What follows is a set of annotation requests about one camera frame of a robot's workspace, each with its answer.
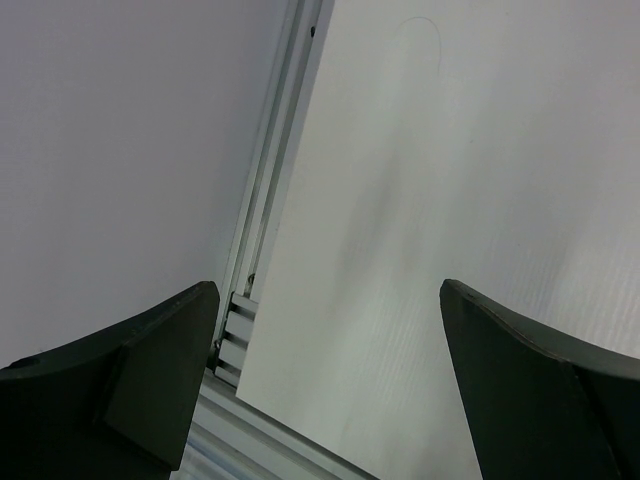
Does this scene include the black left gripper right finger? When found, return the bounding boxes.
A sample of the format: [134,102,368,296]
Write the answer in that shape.
[439,279,639,479]

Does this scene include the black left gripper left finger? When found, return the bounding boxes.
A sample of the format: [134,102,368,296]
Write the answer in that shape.
[1,281,220,479]

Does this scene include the aluminium front frame rail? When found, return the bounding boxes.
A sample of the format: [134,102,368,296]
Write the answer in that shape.
[182,372,374,479]

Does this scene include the aluminium frame rail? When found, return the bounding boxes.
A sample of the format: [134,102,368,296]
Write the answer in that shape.
[182,372,374,479]
[208,1,334,387]

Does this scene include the aluminium left frame rail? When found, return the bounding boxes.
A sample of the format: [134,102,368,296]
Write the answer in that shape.
[208,1,334,387]

